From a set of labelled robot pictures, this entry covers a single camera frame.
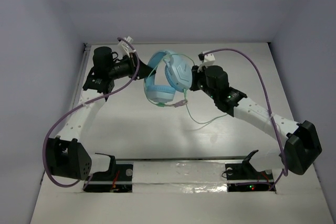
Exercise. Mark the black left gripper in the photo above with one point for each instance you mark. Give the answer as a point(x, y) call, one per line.
point(134, 65)

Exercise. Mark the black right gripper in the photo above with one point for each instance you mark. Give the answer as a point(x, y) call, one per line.
point(195, 76)

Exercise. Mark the light blue headphones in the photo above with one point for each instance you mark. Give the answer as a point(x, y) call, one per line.
point(177, 72)

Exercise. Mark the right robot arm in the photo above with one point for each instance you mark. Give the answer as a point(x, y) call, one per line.
point(299, 144)

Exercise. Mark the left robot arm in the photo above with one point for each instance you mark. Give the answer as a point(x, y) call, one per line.
point(63, 152)

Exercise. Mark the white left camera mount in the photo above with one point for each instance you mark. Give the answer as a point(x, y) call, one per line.
point(125, 46)

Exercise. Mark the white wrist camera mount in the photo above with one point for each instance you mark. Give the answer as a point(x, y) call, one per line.
point(207, 59)

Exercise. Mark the foil covered base rail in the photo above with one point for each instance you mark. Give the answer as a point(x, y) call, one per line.
point(187, 176)

